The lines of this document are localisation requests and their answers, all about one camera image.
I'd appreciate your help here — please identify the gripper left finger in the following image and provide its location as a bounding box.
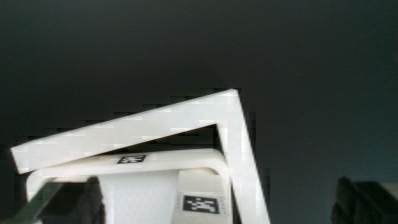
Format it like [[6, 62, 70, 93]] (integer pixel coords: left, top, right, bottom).
[[6, 177, 104, 224]]

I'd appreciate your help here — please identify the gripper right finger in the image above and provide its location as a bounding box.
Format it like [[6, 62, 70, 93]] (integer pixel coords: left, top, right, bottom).
[[330, 177, 398, 224]]

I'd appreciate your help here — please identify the white desk tabletop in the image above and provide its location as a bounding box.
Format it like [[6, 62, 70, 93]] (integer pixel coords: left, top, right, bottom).
[[22, 148, 234, 224]]

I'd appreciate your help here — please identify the white front obstacle bar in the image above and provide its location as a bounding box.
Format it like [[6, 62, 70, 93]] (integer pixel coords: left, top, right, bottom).
[[10, 89, 269, 224]]

